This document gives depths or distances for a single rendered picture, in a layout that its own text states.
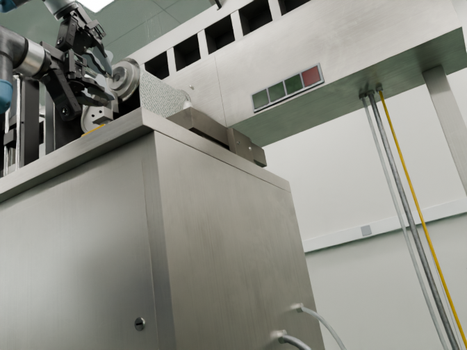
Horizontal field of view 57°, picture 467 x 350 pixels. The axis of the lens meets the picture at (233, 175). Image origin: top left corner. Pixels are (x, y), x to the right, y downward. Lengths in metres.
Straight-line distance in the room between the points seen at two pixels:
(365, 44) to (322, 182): 2.54
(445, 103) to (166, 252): 0.97
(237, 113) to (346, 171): 2.39
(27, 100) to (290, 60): 0.83
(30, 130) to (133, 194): 0.68
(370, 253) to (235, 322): 2.79
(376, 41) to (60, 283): 1.05
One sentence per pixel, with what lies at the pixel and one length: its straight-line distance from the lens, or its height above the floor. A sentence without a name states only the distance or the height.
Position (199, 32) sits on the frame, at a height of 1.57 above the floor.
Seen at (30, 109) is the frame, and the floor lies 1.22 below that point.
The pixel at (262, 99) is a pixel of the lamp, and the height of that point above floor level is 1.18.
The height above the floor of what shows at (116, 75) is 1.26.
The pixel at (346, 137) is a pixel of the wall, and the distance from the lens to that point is 3.86.
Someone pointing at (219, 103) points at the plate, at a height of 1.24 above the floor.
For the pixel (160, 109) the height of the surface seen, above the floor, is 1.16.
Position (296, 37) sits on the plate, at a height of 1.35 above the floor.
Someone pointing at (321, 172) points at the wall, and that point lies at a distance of 3.84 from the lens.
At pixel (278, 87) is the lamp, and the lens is 1.43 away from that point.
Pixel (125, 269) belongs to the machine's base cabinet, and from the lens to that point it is 0.81.
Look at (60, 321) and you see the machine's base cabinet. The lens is 0.93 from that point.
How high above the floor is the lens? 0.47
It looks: 20 degrees up
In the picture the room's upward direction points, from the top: 10 degrees counter-clockwise
